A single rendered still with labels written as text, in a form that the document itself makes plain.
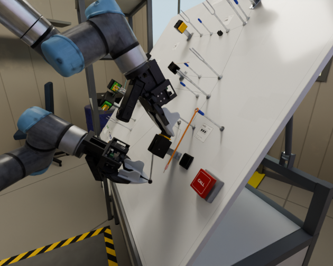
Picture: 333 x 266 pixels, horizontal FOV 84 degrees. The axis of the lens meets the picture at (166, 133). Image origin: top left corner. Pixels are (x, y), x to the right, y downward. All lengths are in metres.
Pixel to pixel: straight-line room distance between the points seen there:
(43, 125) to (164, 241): 0.42
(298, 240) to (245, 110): 0.53
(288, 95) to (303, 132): 2.09
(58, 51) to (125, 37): 0.14
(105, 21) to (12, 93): 3.10
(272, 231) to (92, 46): 0.81
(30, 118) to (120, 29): 0.30
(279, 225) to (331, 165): 1.83
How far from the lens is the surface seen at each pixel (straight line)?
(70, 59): 0.43
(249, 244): 0.78
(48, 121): 0.55
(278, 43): 0.60
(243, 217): 0.87
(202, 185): 0.44
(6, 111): 3.52
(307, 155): 2.63
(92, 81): 1.47
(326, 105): 2.48
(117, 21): 0.48
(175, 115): 0.53
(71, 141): 0.53
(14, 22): 0.55
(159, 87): 0.49
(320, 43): 0.54
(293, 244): 0.84
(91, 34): 0.45
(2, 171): 0.55
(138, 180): 0.55
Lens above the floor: 1.37
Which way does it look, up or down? 20 degrees down
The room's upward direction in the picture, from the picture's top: straight up
